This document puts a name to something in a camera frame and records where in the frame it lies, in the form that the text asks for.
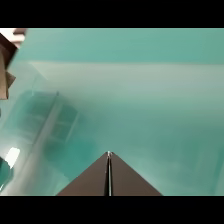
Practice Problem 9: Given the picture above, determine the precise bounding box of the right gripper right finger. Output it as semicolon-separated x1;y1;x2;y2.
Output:
108;151;164;197

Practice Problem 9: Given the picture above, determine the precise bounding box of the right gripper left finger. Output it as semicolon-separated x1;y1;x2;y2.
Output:
56;151;110;197

